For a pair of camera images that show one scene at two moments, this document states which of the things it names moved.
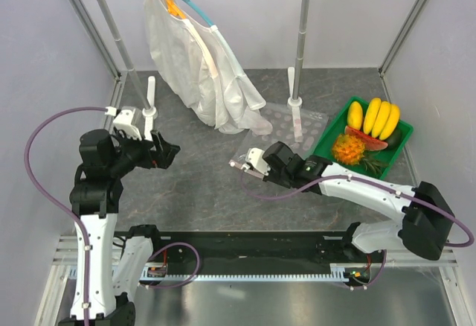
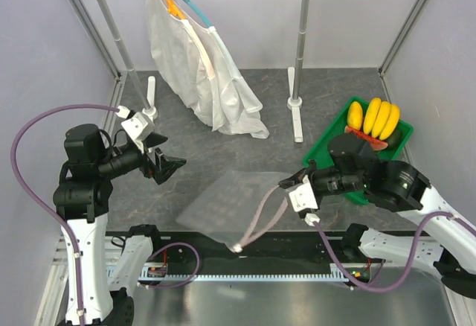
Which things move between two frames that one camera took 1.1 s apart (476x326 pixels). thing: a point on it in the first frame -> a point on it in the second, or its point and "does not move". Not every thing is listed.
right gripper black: [270, 177] -> [298, 176]
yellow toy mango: [355, 115] does not move
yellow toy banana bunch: [381, 118] does not move
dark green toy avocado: [394, 140] does not move
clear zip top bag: [301, 128] -> [238, 206]
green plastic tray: [323, 148] does not move
